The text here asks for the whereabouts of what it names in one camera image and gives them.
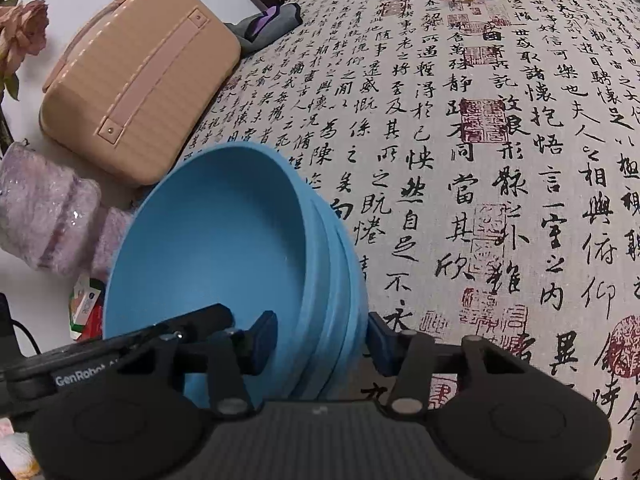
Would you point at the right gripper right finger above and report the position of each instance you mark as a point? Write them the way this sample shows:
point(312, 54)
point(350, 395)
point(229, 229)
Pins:
point(409, 358)

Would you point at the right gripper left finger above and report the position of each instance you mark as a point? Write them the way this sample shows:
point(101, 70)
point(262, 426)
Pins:
point(233, 354)

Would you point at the blue bowl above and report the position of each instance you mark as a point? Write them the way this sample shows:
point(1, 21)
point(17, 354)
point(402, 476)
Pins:
point(357, 321)
point(325, 299)
point(233, 226)

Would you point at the blue bowl top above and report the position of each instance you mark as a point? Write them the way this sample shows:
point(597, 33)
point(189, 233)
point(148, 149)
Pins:
point(325, 299)

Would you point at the white orange box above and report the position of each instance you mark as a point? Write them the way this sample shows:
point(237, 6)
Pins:
point(85, 294)

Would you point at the fuzzy lilac vase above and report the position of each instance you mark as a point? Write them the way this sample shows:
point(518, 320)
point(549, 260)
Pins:
point(54, 220)

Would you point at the calligraphy print tablecloth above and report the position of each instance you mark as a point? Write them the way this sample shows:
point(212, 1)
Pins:
point(484, 158)

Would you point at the pink small suitcase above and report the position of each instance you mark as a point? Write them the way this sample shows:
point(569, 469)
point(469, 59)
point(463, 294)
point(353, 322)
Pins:
point(131, 85)

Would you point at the grey purple pouch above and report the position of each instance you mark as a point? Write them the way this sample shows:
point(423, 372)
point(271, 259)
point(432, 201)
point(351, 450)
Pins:
point(260, 30)

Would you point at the dried pink flowers bouquet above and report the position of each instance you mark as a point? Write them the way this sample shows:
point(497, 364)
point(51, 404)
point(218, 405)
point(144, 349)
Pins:
point(23, 33)

